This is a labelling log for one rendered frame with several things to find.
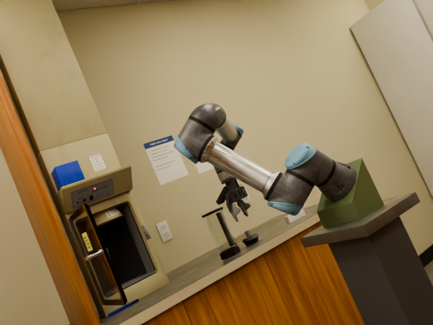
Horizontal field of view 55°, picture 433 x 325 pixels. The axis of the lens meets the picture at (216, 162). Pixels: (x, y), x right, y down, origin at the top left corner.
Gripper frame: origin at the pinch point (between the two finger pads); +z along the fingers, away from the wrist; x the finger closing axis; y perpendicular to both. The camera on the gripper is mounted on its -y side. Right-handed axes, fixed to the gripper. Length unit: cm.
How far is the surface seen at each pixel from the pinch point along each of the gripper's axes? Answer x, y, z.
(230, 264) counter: -29.3, 9.6, 14.3
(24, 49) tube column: -58, -29, -112
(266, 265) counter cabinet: -10.5, 11.5, 23.6
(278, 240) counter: -1.9, 16.9, 15.9
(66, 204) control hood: -69, -26, -37
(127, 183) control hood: -41, -19, -36
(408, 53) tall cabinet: 233, 46, -60
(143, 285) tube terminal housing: -49, -27, 9
